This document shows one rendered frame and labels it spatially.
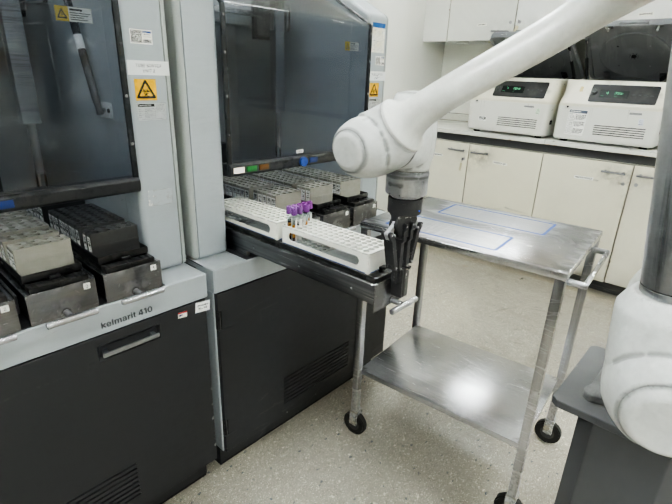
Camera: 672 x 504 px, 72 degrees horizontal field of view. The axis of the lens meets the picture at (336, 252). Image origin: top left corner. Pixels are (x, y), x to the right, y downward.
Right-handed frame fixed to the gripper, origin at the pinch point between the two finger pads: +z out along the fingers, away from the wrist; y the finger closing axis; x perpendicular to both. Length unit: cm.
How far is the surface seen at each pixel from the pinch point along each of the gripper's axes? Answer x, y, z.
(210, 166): -56, 12, -20
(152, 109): -55, 27, -35
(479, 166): -91, -229, 13
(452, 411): 4, -30, 52
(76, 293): -47, 53, 2
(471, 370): -2, -54, 52
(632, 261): 14, -229, 54
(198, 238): -56, 17, 0
